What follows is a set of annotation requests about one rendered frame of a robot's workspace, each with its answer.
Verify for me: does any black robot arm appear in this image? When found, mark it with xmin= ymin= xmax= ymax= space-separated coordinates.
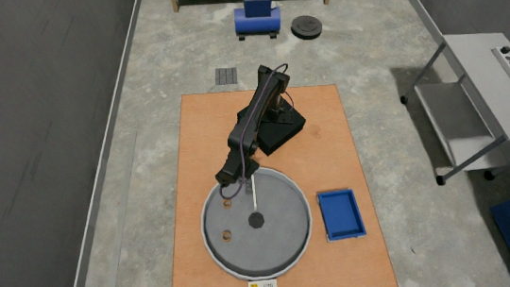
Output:
xmin=215 ymin=65 xmax=294 ymax=188

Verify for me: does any blue open box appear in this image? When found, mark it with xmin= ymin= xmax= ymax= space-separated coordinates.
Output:
xmin=318 ymin=189 xmax=366 ymax=241

